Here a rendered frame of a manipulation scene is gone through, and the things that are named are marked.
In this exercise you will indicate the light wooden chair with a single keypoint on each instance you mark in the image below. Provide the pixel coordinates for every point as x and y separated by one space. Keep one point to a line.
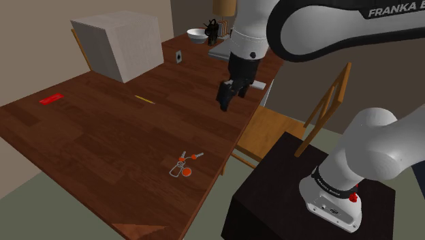
265 129

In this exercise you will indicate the tan table lamp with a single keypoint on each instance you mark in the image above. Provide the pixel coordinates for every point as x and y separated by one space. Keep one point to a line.
224 6

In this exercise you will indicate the brown wooden table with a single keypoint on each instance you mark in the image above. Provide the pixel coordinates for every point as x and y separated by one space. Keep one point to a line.
109 133

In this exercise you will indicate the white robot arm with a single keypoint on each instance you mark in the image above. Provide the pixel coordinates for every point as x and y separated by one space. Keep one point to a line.
372 146

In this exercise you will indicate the row of books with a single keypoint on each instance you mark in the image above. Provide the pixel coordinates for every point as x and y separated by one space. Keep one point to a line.
224 27

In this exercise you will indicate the yellow pencil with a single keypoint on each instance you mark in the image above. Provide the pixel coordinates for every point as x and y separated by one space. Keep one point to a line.
144 99

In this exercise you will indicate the large white box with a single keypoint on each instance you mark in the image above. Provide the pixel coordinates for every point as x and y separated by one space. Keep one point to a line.
132 43

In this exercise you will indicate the dark robot stand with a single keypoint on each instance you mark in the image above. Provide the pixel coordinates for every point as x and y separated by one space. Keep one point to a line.
272 199

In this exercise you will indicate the grey flat laptop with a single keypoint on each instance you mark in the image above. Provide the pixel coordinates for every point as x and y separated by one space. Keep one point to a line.
219 51

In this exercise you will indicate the white bowl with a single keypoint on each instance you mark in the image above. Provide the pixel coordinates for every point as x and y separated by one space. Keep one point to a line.
197 36

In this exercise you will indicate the black figure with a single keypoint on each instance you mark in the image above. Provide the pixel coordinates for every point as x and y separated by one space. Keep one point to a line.
212 31

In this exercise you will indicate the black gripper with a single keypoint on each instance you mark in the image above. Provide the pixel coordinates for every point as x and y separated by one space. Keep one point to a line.
243 68

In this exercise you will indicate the red flat card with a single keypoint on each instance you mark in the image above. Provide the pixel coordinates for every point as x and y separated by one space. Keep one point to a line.
51 99

